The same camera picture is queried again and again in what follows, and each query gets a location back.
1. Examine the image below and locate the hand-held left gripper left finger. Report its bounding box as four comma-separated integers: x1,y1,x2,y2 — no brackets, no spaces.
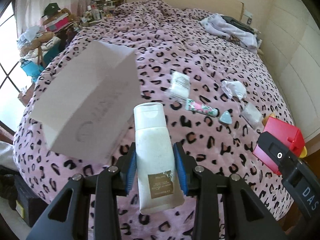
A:
25,142,137,240

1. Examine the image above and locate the white cardboard box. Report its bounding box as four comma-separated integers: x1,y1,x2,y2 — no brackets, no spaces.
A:
29,40,142,164

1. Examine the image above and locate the dark grey folded garment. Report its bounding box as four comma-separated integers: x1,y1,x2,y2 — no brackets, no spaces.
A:
222,16,253,32

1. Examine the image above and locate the white cream tube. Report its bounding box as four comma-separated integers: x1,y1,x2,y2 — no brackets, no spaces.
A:
133,102,185,215

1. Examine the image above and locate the silver triangular puff case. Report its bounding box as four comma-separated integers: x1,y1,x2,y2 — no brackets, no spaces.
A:
218,110,233,125

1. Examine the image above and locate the clear plastic packet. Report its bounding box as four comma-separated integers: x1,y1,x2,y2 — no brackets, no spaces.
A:
241,103,263,129

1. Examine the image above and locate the red toy box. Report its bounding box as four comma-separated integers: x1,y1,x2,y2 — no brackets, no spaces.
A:
252,116,308,177

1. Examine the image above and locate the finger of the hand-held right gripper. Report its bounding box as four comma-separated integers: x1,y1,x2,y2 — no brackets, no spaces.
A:
257,131,302,178

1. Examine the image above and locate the lavender clothes pile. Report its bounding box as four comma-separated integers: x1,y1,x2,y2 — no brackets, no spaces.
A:
200,14,262,53

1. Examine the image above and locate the floral hand cream tube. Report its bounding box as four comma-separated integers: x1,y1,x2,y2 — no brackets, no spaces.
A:
185,98,220,117

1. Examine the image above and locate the crumpled white cloth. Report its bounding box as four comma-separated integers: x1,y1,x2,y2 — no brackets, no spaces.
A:
221,80,247,100

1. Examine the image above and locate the pale blue cloth pile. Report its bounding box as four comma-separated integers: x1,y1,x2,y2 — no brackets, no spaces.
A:
17,27,47,47

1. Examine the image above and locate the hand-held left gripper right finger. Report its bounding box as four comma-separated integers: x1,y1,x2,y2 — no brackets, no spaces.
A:
172,142,279,240

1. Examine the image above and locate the yellow tissue packet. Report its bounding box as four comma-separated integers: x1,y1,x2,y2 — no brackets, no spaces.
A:
262,112,277,127

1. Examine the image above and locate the pink storage box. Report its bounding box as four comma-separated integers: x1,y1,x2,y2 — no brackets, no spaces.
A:
44,14,72,32

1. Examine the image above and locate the window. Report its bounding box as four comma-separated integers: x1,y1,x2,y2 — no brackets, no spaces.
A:
0,2,28,130

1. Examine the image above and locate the pink leopard print blanket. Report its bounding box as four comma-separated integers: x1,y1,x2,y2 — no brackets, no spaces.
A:
12,0,295,240

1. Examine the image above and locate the brown plush toy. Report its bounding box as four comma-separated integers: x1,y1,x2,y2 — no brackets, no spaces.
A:
61,7,75,22

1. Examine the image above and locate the teal box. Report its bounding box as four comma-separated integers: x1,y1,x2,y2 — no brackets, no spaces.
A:
21,60,44,77

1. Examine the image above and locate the dark green cap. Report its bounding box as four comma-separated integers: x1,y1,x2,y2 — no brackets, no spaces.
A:
44,3,62,15

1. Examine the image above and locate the clear cotton pad packet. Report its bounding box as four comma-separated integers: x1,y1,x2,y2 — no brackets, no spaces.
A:
168,71,190,103

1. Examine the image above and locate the black storage box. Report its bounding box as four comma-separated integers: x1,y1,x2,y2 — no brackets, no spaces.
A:
14,175,48,228

